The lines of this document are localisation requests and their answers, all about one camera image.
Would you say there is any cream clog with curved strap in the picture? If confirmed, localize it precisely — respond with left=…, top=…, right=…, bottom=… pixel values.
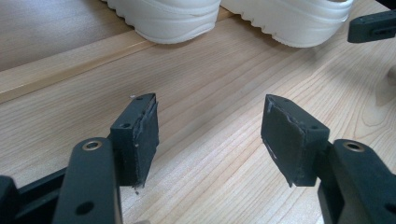
left=99, top=0, right=222, bottom=45

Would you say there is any cream clog with straight strap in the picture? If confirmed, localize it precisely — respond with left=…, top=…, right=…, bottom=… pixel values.
left=219, top=0, right=356, bottom=49

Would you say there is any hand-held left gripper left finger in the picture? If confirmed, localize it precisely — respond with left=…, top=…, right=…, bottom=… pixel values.
left=109, top=92, right=161, bottom=189

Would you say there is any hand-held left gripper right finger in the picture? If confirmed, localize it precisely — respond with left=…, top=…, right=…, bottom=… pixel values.
left=261, top=93, right=331, bottom=188

